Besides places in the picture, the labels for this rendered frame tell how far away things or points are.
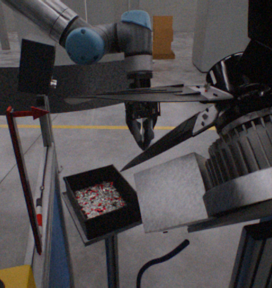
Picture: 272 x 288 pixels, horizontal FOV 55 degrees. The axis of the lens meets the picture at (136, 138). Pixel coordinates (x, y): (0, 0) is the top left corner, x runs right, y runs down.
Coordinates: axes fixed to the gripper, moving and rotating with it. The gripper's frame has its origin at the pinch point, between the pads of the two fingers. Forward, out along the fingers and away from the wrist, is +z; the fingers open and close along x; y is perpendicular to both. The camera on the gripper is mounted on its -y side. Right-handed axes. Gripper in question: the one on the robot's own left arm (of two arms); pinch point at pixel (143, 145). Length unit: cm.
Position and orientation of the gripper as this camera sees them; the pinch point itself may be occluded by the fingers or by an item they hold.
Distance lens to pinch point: 75.7
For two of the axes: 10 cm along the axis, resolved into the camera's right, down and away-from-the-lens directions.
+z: 0.8, 9.8, 1.6
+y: 2.3, 1.4, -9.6
